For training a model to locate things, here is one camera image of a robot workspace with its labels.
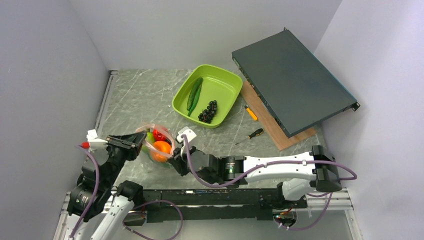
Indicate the clear zip top bag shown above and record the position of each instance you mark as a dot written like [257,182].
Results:
[149,128]

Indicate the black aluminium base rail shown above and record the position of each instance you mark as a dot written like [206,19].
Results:
[214,204]

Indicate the green toy apple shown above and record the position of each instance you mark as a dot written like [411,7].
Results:
[150,139]

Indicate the red toy pepper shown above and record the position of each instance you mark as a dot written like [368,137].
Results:
[158,136]

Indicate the black handled screwdriver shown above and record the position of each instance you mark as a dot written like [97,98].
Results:
[256,133]

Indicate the orange toy fruit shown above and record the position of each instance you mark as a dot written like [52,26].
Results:
[164,148]

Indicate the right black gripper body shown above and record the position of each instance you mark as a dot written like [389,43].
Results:
[211,181]

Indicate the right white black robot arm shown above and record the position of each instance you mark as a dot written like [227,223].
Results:
[313,170]

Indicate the brown wooden board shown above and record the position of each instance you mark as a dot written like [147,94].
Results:
[269,123]

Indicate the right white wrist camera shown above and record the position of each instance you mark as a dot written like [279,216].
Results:
[185,131]

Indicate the dark rack server chassis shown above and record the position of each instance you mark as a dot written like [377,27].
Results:
[297,90]

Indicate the black toy grapes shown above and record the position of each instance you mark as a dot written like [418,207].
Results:
[207,115]

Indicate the green plastic tray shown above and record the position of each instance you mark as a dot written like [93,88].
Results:
[218,84]

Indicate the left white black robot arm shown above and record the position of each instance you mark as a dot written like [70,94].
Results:
[94,210]

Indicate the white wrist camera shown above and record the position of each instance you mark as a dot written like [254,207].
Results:
[93,141]
[185,131]

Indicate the green toy cucumber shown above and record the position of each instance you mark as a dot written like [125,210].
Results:
[194,89]

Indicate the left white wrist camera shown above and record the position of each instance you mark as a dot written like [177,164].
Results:
[93,141]

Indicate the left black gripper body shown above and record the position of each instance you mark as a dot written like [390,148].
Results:
[119,155]

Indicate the yellow handled screwdriver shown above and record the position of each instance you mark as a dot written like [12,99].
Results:
[251,113]

